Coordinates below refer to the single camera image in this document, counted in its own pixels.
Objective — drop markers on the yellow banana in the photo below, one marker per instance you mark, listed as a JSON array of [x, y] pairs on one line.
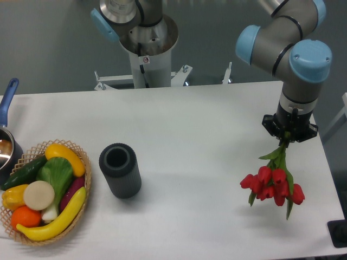
[[60, 223]]

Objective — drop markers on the beige round disc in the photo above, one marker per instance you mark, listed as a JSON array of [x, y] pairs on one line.
[[38, 195]]

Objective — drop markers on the blue handled saucepan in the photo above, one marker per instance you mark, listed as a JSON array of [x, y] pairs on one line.
[[11, 151]]

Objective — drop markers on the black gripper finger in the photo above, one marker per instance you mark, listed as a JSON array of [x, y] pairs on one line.
[[301, 134], [273, 126]]

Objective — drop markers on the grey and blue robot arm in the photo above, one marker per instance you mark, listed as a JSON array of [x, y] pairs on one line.
[[283, 50]]

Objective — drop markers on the yellow bell pepper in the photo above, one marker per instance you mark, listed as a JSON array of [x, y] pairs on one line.
[[13, 198]]

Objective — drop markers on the dark grey ribbed vase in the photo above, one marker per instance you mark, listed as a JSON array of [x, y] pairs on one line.
[[118, 163]]

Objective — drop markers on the orange fruit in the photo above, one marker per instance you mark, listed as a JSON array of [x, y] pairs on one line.
[[26, 217]]

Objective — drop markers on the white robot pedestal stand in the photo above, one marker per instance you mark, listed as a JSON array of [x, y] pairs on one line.
[[147, 35]]

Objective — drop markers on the woven wicker basket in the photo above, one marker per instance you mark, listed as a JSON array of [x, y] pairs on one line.
[[34, 153]]

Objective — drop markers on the black device at table edge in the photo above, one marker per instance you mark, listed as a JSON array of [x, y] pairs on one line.
[[337, 230]]

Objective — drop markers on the green cucumber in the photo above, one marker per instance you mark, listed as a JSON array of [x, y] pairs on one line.
[[26, 174]]

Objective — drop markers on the purple eggplant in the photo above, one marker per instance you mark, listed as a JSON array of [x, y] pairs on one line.
[[75, 185]]

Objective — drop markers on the green bok choy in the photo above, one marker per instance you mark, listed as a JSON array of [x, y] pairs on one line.
[[59, 173]]

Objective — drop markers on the white frame at right edge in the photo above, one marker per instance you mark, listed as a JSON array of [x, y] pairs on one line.
[[335, 124]]

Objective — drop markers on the yellow squash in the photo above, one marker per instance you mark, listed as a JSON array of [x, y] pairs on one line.
[[59, 150]]

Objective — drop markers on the red tulip bouquet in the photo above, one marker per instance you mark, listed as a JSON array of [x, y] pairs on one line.
[[274, 180]]

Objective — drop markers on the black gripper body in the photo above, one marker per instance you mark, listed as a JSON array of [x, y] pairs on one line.
[[291, 120]]

